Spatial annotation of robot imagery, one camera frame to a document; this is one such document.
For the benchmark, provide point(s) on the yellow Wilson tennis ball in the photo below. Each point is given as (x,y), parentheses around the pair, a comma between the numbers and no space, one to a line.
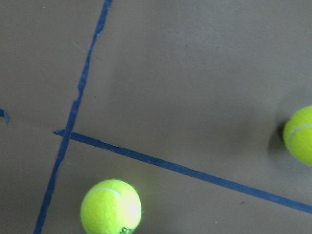
(297,135)

